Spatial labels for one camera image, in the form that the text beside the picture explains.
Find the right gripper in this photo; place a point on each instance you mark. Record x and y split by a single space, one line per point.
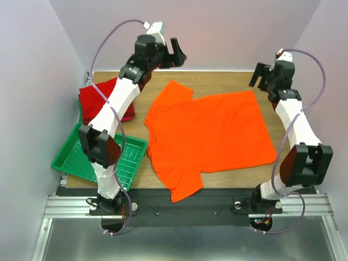
265 79

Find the orange t shirt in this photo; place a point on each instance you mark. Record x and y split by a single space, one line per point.
214 133

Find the green plastic tray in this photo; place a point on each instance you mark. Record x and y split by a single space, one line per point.
72 161

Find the aluminium frame rail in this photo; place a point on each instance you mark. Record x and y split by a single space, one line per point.
65 203

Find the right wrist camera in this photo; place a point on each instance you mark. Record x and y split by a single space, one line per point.
283 55

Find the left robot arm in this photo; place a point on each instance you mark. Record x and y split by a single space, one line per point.
97 138

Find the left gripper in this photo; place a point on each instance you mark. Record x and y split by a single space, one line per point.
178 58

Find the folded dark red t shirt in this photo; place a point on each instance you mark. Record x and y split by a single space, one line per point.
127 111

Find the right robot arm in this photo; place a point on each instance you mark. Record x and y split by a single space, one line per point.
307 162

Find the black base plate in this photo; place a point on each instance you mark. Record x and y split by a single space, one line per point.
208 207

